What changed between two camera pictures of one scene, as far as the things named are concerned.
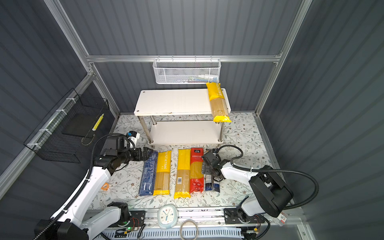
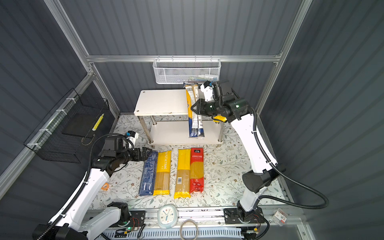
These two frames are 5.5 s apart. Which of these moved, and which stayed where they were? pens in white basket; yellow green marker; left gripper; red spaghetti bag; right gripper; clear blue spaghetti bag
Moved: clear blue spaghetti bag; right gripper
Stayed: red spaghetti bag; pens in white basket; yellow green marker; left gripper
